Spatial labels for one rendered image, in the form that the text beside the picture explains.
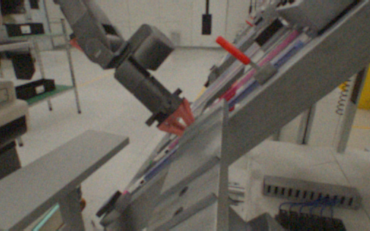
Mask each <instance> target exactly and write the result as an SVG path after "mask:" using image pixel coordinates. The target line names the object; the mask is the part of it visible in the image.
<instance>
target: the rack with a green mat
mask: <svg viewBox="0 0 370 231"><path fill-rule="evenodd" d="M60 19H61V26H62V29H63V33H45V34H38V35H31V36H17V37H8V38H9V40H29V41H30V40H33V42H34V47H35V50H36V56H37V60H38V64H39V68H40V72H41V78H46V77H45V73H44V69H43V66H42V61H41V58H40V51H39V46H38V44H37V39H46V38H52V37H64V43H65V47H66V51H67V57H68V61H69V70H70V74H71V78H72V84H73V86H65V85H56V89H55V90H52V91H48V92H46V93H44V94H41V95H39V96H35V97H32V98H31V99H27V100H24V101H26V102H27V104H28V106H29V108H30V107H33V106H35V105H39V104H41V103H42V102H45V101H47V103H48V107H49V111H51V110H53V109H52V105H51V99H52V98H54V97H56V96H61V95H62V94H65V93H67V92H68V91H72V90H74V92H75V101H76V105H77V109H78V113H81V110H80V100H79V96H78V90H77V86H76V82H75V72H74V68H73V64H72V57H71V53H70V50H69V40H68V36H67V29H66V25H65V21H64V18H60ZM0 78H4V76H3V72H2V68H1V66H0ZM16 140H17V141H18V145H19V147H22V146H23V141H22V138H21V137H19V138H18V139H16Z"/></svg>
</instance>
